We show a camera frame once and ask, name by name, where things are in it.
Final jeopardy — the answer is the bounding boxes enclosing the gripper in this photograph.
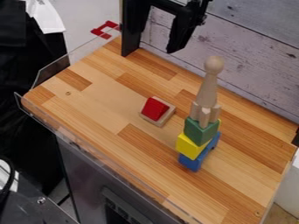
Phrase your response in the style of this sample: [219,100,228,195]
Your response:
[120,0,214,58]

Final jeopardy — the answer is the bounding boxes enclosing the green block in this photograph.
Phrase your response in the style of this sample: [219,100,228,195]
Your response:
[182,115,224,148]

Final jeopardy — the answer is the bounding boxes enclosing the wooden tower toy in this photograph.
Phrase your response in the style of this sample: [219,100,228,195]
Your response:
[189,55,227,130]

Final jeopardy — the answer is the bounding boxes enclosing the square wooden block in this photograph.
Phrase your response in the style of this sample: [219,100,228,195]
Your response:
[137,95,178,129]

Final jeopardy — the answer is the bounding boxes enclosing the red triangle block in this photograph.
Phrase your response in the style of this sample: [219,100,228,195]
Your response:
[140,96,172,123]

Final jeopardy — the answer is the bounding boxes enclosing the blue block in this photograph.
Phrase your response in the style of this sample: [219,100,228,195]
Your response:
[177,131,222,172]

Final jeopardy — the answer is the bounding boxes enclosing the yellow block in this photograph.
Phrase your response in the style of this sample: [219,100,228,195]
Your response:
[174,132,214,161]

